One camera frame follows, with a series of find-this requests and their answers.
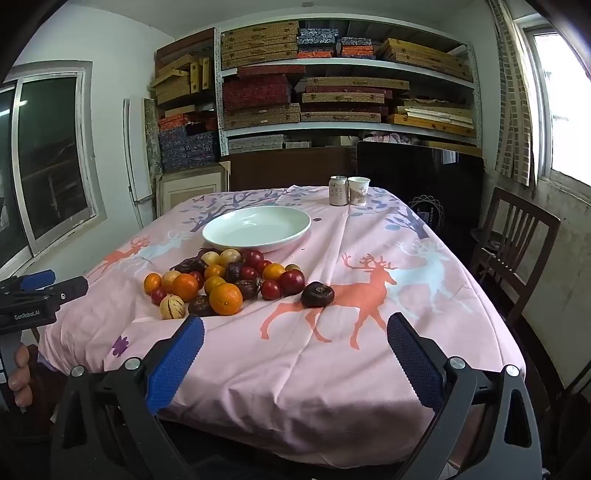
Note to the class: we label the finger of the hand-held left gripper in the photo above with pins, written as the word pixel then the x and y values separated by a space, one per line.
pixel 37 279
pixel 69 288

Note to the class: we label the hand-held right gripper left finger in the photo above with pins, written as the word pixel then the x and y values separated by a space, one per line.
pixel 175 364

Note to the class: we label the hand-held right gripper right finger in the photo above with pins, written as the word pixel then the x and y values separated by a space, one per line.
pixel 415 364

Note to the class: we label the striped yellow pepino melon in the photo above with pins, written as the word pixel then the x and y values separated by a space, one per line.
pixel 172 307

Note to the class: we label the dark water chestnut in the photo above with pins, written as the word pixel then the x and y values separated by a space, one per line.
pixel 317 294
pixel 199 265
pixel 182 266
pixel 248 289
pixel 201 305
pixel 234 271

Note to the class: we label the small red tomato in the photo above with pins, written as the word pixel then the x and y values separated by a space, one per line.
pixel 248 273
pixel 263 266
pixel 158 295
pixel 197 278

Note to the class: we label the orange mandarin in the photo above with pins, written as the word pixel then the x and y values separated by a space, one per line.
pixel 184 286

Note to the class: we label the small orange tangerine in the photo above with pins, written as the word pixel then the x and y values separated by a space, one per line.
pixel 274 271
pixel 214 271
pixel 152 283
pixel 214 284

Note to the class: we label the large navel orange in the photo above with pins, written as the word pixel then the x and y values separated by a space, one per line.
pixel 226 298

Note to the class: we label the yellow passion fruit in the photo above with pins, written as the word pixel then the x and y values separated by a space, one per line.
pixel 229 256
pixel 170 278
pixel 210 257

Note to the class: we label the large red tomato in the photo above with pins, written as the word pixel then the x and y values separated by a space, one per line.
pixel 271 289
pixel 253 256
pixel 291 282

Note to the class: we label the white oval plate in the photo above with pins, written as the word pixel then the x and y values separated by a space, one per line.
pixel 254 228

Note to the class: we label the person's left hand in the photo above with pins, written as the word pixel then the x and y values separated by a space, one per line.
pixel 21 378

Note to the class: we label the pink deer print tablecloth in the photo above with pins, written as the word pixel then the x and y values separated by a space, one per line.
pixel 323 369

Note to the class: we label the dark sliding window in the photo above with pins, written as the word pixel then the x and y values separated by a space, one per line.
pixel 51 161

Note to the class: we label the white leaning board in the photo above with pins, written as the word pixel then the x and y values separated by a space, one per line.
pixel 137 147

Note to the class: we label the dark wooden chair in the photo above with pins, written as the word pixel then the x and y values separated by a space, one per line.
pixel 521 240

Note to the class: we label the grey stone slab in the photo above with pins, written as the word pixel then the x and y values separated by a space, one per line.
pixel 151 138

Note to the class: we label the printed paper cup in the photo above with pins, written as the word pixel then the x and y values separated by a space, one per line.
pixel 359 191

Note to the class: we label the stack of blue floral boxes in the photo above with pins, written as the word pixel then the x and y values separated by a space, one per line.
pixel 318 44
pixel 187 147

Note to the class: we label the pink beverage can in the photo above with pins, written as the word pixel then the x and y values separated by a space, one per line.
pixel 338 191

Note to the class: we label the brown wooden board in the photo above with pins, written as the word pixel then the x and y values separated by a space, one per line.
pixel 286 168

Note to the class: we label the pink cloth bundle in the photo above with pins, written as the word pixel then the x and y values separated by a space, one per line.
pixel 388 136

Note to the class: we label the stack of grey boxes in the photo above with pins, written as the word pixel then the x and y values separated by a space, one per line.
pixel 256 143

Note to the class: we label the pile of plain wooden boxes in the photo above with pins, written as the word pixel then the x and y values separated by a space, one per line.
pixel 180 78

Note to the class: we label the white metal shelf rack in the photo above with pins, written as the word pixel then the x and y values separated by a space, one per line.
pixel 219 92

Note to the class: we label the stack of flat light boards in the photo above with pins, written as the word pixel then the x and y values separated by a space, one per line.
pixel 434 117

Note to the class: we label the checked beige curtain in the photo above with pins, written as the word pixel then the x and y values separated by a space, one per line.
pixel 512 115

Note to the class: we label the stack of dark red boxes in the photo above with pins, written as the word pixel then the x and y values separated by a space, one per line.
pixel 256 92

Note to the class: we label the bright window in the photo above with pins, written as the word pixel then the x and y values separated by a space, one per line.
pixel 563 101

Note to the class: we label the stack of woven bamboo boxes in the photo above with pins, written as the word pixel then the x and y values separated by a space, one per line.
pixel 258 41

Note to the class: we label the beige picture frame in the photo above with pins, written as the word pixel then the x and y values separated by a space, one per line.
pixel 189 189

